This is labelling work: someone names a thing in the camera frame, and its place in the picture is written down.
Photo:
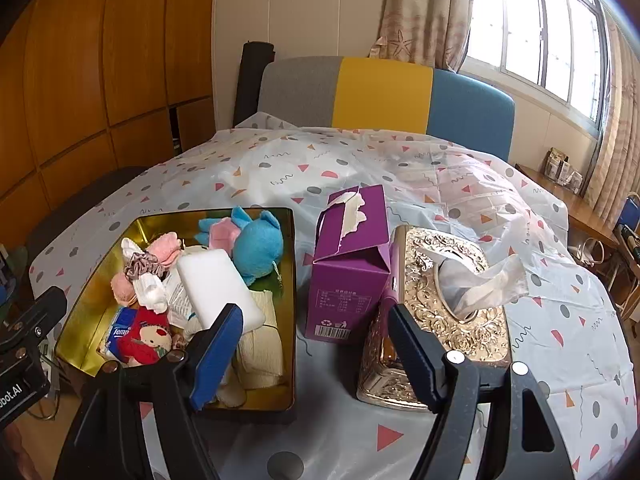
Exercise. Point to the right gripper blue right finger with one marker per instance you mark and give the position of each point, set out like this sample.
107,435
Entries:
420,354

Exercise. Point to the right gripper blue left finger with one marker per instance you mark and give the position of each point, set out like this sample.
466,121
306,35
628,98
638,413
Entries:
211,354

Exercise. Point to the beige knitted cloth bundle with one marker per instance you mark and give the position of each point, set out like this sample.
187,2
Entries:
259,358

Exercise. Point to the red christmas sock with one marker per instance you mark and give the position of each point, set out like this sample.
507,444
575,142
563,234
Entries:
148,339

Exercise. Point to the blue tempo tissue pack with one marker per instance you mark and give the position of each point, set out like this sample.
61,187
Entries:
119,327

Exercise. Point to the dusty pink scrunchie with cloth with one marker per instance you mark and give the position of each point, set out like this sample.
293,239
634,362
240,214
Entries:
145,274

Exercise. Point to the blue plush toy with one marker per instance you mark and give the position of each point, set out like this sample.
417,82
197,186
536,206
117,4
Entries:
255,245

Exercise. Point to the pink fluffy sock roll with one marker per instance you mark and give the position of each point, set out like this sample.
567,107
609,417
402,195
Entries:
167,248

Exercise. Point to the white socks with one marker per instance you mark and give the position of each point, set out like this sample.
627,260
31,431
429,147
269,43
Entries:
230,393

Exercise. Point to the white packaged wipes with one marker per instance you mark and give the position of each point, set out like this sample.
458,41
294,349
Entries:
179,304

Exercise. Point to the ornate gold tissue box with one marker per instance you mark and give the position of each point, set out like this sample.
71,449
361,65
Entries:
482,336

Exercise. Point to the purple tissue box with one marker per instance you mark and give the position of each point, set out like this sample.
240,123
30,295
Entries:
350,267

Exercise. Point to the patterned plastic tablecloth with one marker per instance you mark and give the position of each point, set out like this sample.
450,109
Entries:
315,232

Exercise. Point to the white basket under desk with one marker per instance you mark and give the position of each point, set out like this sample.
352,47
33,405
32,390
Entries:
593,255

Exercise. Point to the wooden desk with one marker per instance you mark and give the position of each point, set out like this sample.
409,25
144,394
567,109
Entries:
581,217

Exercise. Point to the packages on desk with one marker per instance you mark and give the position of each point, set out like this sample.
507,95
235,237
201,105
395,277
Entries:
558,169

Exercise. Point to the blue folding chair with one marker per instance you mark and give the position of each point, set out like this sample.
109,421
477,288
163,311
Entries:
627,233

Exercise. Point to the right floral curtain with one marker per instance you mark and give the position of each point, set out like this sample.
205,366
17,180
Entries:
616,173

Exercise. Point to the floral curtain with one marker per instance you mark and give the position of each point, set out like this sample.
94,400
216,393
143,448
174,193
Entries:
433,33
616,173

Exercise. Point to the grey yellow blue headboard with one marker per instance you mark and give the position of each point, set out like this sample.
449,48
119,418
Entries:
368,93

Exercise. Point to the black rolled mat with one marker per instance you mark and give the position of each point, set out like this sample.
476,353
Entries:
256,55

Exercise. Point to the wooden wardrobe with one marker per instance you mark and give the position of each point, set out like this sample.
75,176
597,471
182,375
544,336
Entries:
89,87

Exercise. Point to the left floral curtain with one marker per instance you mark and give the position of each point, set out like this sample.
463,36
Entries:
433,33

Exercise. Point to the window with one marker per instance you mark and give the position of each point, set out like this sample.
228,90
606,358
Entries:
554,50

